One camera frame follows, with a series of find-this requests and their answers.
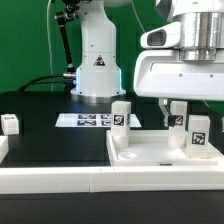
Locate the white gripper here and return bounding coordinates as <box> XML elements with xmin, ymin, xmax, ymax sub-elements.
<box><xmin>133</xmin><ymin>50</ymin><xmax>224</xmax><ymax>127</ymax></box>

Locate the white square tabletop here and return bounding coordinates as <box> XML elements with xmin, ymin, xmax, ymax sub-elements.
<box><xmin>106</xmin><ymin>130</ymin><xmax>224</xmax><ymax>166</ymax></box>

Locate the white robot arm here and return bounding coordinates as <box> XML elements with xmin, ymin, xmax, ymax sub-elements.
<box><xmin>63</xmin><ymin>0</ymin><xmax>224</xmax><ymax>101</ymax></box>

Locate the white sheet with fiducial tags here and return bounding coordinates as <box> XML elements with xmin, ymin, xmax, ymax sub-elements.
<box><xmin>55</xmin><ymin>113</ymin><xmax>141</xmax><ymax>128</ymax></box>

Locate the white U-shaped obstacle fence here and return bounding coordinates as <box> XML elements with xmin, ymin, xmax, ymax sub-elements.
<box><xmin>0</xmin><ymin>136</ymin><xmax>224</xmax><ymax>194</ymax></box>

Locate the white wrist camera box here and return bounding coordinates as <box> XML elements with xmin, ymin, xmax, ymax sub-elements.
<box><xmin>140</xmin><ymin>22</ymin><xmax>181</xmax><ymax>49</ymax></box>

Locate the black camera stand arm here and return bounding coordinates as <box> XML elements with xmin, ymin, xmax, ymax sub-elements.
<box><xmin>55</xmin><ymin>0</ymin><xmax>80</xmax><ymax>93</ymax></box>

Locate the black cable bundle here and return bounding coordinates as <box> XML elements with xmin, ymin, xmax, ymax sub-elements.
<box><xmin>17</xmin><ymin>73</ymin><xmax>75</xmax><ymax>93</ymax></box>

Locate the thin white hanging cable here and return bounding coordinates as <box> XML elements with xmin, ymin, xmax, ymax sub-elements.
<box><xmin>45</xmin><ymin>0</ymin><xmax>55</xmax><ymax>93</ymax></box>

